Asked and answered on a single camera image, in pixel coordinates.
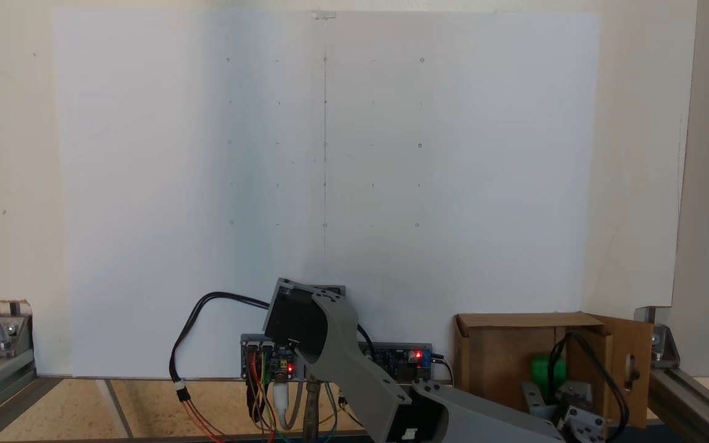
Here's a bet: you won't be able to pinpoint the green dice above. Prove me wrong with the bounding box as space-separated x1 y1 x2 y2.
531 353 568 395

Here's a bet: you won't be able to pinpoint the circuit board with jumper wires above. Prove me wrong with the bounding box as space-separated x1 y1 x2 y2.
241 334 297 381

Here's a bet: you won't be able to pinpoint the white usb cable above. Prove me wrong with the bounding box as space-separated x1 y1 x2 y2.
431 354 455 387

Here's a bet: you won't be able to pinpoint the black power cable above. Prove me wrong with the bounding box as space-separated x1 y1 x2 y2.
169 292 271 389

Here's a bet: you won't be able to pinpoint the brown cardboard box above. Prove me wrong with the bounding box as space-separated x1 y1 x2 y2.
453 312 654 443

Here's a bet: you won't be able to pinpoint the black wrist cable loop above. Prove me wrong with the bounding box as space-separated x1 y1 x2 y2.
548 331 631 431

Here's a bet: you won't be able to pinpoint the red orange wire pair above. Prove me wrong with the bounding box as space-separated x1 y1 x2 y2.
176 381 226 443

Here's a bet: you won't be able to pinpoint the white paper sheet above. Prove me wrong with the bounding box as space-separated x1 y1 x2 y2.
50 9 601 379

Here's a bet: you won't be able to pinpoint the metal corner bracket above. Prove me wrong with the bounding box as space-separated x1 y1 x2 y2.
650 324 681 370
0 314 33 359

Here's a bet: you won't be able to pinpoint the blue circuit board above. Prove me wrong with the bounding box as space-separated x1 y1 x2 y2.
361 343 435 383

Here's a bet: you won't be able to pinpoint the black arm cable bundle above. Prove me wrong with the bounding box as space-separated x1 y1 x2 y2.
354 322 375 355

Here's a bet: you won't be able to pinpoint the coloured jumper wires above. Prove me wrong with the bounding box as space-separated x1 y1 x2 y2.
246 352 340 443

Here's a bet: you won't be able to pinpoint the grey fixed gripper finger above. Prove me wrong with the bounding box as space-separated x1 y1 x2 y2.
556 380 593 407

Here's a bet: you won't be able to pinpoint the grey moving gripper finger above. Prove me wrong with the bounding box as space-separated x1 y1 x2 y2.
521 381 547 414

